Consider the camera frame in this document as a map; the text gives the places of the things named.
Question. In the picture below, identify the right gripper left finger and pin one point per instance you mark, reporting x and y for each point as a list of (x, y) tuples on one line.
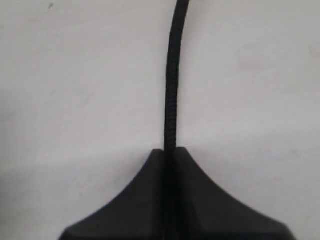
[(134, 214)]

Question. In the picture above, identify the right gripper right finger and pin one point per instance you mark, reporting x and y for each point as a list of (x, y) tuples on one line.
[(207, 212)]

